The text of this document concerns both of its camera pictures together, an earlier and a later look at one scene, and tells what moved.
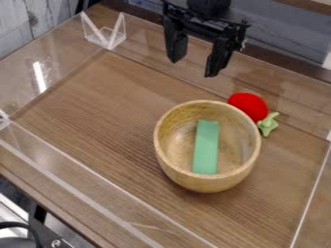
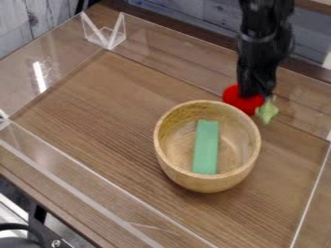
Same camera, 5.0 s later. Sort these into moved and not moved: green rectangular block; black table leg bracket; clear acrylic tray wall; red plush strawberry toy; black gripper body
Moved: black gripper body; red plush strawberry toy
Not moved: clear acrylic tray wall; green rectangular block; black table leg bracket
